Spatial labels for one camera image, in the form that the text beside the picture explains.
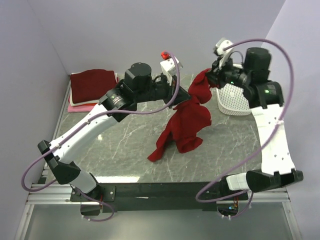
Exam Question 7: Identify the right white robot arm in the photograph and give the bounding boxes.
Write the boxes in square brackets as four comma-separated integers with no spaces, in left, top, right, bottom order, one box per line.
[206,47,304,193]

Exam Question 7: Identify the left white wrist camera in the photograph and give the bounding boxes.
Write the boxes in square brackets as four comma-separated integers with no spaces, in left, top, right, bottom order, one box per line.
[160,51,183,86]

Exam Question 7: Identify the folded pink t-shirt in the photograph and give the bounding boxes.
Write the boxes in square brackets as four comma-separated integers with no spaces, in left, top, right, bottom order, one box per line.
[67,104,94,113]

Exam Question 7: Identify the white perforated plastic basket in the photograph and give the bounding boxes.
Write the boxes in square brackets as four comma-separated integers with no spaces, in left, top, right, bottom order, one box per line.
[216,83,252,116]

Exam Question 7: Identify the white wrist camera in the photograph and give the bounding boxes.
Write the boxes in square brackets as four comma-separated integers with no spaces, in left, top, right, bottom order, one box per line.
[160,51,183,86]
[213,37,233,70]

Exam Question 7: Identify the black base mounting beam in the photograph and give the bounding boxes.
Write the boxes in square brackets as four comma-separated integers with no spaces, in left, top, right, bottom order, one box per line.
[70,182,241,215]

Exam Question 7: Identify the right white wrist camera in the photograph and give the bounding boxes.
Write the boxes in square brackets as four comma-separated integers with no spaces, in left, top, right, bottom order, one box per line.
[213,37,233,70]

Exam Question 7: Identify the folded orange-red t-shirt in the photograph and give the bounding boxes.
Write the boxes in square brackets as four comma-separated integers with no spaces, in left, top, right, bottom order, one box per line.
[76,102,97,107]

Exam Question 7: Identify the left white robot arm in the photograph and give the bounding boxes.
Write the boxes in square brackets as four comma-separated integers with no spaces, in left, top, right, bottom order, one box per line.
[38,58,191,200]

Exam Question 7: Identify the folded dark red t-shirt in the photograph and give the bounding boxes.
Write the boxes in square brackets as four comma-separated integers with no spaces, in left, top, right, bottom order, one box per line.
[70,69,117,100]

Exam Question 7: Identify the aluminium extrusion rail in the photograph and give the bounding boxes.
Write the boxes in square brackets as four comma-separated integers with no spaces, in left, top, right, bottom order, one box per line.
[25,184,291,205]

